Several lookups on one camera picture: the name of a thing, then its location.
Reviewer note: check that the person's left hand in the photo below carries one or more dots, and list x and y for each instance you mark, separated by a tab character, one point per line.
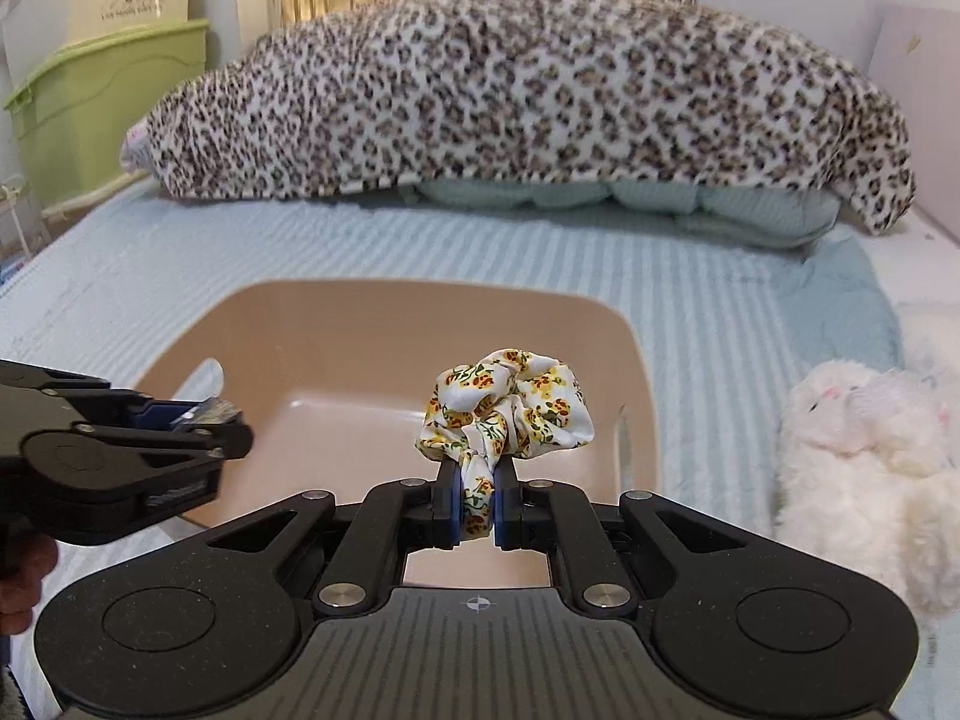
31	558

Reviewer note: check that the striped light blue bedsheet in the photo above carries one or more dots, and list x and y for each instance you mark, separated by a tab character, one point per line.
724	331

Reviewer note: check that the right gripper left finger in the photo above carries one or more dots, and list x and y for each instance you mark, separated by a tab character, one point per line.
445	506

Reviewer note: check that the beige plastic storage basket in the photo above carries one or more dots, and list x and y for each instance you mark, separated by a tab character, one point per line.
334	376

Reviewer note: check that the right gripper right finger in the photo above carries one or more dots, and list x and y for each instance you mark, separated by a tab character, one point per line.
506	505

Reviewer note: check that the leopard print blanket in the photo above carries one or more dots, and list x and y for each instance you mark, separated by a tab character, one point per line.
405	92

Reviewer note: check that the white fluffy plush toy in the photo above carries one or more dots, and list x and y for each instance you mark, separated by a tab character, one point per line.
865	481

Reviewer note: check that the light teal quilted comforter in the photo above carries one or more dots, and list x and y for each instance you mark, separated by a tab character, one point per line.
770	218

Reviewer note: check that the floral yellow white scrunchie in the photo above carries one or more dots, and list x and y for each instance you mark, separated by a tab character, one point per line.
511	404

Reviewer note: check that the green plastic storage bin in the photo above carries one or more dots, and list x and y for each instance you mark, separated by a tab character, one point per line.
71	115

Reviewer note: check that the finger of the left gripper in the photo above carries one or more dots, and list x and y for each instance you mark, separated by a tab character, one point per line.
180	415

